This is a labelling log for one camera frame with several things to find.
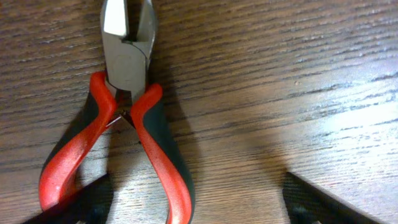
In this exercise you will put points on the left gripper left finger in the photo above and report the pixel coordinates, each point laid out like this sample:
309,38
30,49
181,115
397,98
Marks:
90,205

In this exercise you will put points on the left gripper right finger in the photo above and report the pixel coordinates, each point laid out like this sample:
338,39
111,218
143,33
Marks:
306,204

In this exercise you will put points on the red handled cutting pliers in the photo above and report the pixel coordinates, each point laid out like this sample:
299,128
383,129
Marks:
122,91

